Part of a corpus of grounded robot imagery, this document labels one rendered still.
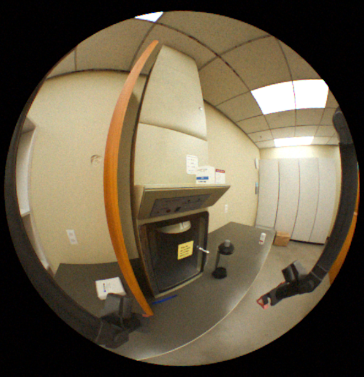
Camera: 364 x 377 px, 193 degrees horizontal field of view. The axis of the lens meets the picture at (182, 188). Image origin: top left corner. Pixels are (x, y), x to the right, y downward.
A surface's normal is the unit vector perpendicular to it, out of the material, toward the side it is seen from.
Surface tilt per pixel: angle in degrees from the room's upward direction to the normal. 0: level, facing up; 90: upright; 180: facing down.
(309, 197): 90
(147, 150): 90
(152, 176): 90
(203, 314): 0
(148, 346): 0
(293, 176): 90
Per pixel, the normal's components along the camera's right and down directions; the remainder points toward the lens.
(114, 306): 0.02, -0.88
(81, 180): 0.58, 0.04
